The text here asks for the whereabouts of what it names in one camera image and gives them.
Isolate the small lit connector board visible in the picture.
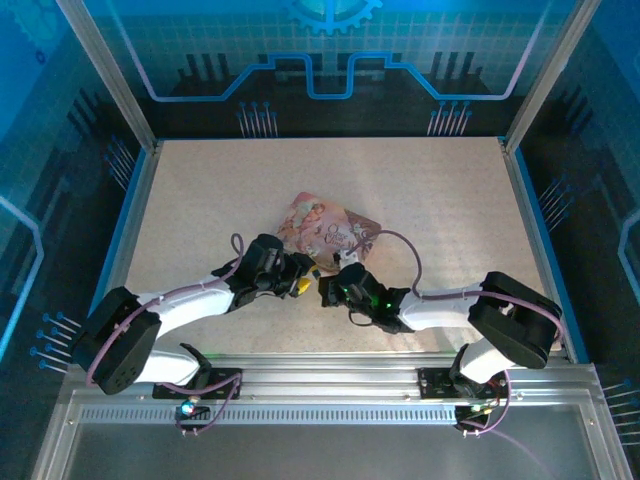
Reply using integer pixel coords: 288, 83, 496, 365
454, 403, 496, 426
174, 402, 211, 421

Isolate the grey metal base plate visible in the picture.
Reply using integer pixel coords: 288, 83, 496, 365
62, 404, 609, 480

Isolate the aluminium frame post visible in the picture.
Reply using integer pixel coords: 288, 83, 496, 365
55, 0, 157, 151
505, 0, 604, 147

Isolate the pink illustrated diary book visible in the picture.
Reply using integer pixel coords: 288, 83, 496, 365
276, 191, 384, 274

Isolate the aluminium table side rail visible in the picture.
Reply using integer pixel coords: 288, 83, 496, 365
498, 135, 589, 364
89, 139, 166, 314

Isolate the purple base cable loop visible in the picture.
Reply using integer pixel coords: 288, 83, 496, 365
159, 373, 244, 437
458, 368, 512, 437

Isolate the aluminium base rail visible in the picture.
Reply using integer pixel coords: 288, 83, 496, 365
67, 352, 601, 426

